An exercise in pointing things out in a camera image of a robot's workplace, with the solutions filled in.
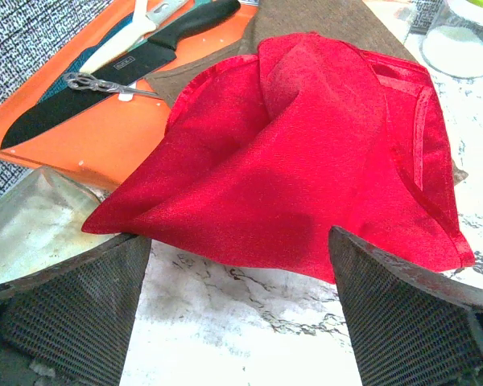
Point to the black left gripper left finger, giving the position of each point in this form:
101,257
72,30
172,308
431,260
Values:
75,317

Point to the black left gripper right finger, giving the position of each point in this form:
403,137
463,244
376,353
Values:
407,325

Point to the metal baking tray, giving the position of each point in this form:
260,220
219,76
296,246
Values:
40,223

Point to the red cloth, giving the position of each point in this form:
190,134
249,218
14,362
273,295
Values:
264,153

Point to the clear glass jar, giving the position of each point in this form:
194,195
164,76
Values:
453,44

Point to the brown felt cloth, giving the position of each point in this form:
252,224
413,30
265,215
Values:
351,21

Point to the white handled knife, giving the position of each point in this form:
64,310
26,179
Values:
143,22

